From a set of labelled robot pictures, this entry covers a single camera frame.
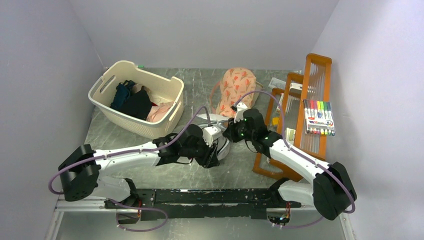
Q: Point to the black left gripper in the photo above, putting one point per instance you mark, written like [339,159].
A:
[209,159]

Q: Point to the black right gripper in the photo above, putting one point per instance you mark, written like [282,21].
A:
[230,132]

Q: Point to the white mesh laundry bag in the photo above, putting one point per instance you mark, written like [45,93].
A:
[223,144]

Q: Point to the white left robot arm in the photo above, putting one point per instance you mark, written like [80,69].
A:
[86,172]

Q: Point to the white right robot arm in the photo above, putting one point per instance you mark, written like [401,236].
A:
[327,186]

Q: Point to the pink floral mesh bag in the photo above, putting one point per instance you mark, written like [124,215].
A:
[234,84]

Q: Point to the cream plastic laundry basket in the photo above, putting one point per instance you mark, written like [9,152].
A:
[159,89]

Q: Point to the orange wooden rack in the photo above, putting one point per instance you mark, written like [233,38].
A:
[314,84]

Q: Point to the white paper tag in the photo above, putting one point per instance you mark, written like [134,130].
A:
[276,83]

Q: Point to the pink garment in basket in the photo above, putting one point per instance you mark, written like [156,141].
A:
[157,112]

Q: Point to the pack of coloured markers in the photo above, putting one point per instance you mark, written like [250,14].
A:
[318,118]

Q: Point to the black garment in basket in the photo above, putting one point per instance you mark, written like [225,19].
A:
[138,105]

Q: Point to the teal garment in basket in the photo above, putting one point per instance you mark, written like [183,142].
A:
[122,94]

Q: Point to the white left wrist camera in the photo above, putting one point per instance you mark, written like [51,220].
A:
[210,134]

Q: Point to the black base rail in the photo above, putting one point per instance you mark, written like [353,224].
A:
[208,203]

